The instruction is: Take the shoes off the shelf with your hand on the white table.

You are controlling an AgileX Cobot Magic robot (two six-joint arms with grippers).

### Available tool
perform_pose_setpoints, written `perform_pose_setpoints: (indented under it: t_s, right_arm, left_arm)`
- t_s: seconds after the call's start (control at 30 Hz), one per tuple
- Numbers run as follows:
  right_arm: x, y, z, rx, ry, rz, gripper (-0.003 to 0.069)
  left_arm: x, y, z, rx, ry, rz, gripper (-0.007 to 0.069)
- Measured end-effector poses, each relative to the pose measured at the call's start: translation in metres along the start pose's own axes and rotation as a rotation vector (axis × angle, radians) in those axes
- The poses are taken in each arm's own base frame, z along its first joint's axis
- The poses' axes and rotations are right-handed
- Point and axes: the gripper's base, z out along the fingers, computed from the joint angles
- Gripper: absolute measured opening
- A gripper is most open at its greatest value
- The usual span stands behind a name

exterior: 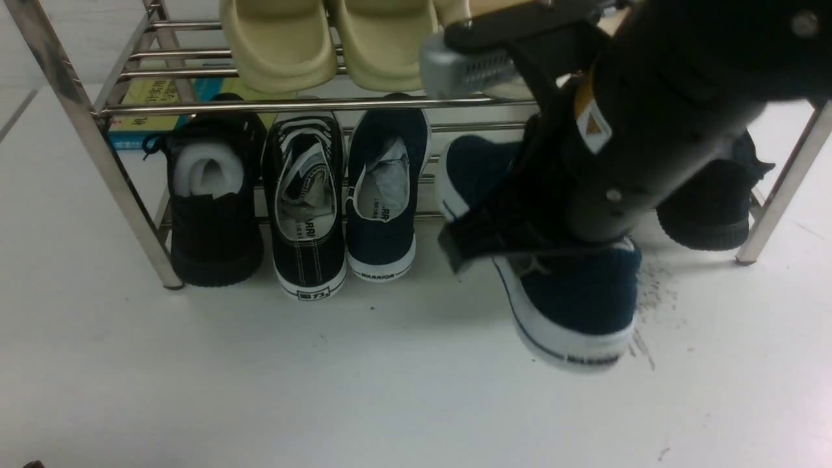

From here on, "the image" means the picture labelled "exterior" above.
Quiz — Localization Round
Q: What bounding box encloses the silver metal shoe rack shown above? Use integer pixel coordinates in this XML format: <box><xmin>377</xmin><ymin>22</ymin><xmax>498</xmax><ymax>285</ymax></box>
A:
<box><xmin>3</xmin><ymin>1</ymin><xmax>830</xmax><ymax>291</ymax></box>

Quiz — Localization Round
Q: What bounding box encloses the olive foam slipper left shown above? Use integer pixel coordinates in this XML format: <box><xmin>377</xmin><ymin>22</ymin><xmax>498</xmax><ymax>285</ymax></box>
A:
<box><xmin>218</xmin><ymin>1</ymin><xmax>338</xmax><ymax>93</ymax></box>

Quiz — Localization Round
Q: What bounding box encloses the olive foam slipper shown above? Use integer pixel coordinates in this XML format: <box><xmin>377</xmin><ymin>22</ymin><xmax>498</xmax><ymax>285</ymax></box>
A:
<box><xmin>325</xmin><ymin>1</ymin><xmax>439</xmax><ymax>93</ymax></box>
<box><xmin>218</xmin><ymin>1</ymin><xmax>338</xmax><ymax>93</ymax></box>

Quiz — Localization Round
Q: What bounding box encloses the cream foam slipper left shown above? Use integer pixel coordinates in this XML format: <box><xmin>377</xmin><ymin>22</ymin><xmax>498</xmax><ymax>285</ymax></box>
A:
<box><xmin>433</xmin><ymin>0</ymin><xmax>472</xmax><ymax>27</ymax></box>

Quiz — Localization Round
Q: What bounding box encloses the olive foam slipper right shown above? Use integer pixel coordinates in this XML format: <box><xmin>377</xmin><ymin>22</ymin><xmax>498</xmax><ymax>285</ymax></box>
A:
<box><xmin>325</xmin><ymin>1</ymin><xmax>439</xmax><ymax>93</ymax></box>

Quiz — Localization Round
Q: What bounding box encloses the black knit sneaker left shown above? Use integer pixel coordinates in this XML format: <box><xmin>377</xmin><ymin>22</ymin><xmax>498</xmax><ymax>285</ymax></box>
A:
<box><xmin>142</xmin><ymin>110</ymin><xmax>268</xmax><ymax>287</ymax></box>

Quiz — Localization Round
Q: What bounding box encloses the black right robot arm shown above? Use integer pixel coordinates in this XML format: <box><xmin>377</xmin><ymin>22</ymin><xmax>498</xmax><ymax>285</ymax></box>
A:
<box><xmin>422</xmin><ymin>1</ymin><xmax>830</xmax><ymax>272</ymax></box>

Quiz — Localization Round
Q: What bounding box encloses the black canvas lace shoe left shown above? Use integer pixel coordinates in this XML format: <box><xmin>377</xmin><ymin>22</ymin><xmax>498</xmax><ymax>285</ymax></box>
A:
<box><xmin>261</xmin><ymin>110</ymin><xmax>348</xmax><ymax>302</ymax></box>

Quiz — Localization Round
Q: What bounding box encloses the black knit sneaker right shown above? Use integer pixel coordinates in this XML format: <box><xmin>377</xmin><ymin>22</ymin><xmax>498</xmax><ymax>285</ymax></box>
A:
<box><xmin>656</xmin><ymin>131</ymin><xmax>775</xmax><ymax>252</ymax></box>

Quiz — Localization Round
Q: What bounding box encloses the yellow green book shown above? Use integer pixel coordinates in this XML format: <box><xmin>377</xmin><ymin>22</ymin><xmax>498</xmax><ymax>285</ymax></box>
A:
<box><xmin>108</xmin><ymin>62</ymin><xmax>274</xmax><ymax>151</ymax></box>

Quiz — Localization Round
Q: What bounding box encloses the navy slip-on shoe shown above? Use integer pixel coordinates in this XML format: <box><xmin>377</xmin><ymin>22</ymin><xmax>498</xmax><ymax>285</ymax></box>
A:
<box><xmin>434</xmin><ymin>135</ymin><xmax>642</xmax><ymax>373</ymax></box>
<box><xmin>344</xmin><ymin>107</ymin><xmax>433</xmax><ymax>283</ymax></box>

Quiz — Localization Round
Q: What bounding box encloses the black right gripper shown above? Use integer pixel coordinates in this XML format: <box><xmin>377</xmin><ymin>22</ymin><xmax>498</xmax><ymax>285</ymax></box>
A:
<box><xmin>439</xmin><ymin>1</ymin><xmax>624</xmax><ymax>272</ymax></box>

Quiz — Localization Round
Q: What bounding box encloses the black knit sneaker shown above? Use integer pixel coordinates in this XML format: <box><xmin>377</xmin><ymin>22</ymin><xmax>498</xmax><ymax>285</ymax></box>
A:
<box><xmin>142</xmin><ymin>110</ymin><xmax>268</xmax><ymax>287</ymax></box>
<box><xmin>656</xmin><ymin>131</ymin><xmax>775</xmax><ymax>252</ymax></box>

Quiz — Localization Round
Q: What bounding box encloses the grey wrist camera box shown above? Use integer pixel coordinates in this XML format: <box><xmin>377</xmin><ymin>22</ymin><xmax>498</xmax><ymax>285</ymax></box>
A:
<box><xmin>419</xmin><ymin>32</ymin><xmax>533</xmax><ymax>100</ymax></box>

